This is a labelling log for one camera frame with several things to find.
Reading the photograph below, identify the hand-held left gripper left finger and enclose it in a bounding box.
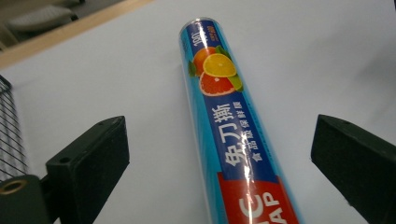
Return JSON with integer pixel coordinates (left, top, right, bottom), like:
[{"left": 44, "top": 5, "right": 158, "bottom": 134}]
[{"left": 45, "top": 116, "right": 131, "bottom": 224}]

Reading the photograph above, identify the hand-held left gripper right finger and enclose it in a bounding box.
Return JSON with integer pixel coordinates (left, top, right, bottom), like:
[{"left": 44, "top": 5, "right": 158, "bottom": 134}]
[{"left": 310, "top": 114, "right": 396, "bottom": 224}]

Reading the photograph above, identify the blue cling film roll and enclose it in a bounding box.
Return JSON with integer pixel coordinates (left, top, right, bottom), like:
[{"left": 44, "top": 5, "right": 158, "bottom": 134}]
[{"left": 178, "top": 17, "right": 304, "bottom": 224}]

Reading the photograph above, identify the grey chair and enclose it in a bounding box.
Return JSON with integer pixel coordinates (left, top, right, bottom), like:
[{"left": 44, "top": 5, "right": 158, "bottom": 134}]
[{"left": 6, "top": 0, "right": 87, "bottom": 34}]

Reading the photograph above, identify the black wire basket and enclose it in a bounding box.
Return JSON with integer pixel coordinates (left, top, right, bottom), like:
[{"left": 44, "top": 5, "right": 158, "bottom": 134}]
[{"left": 0, "top": 74, "right": 30, "bottom": 183}]

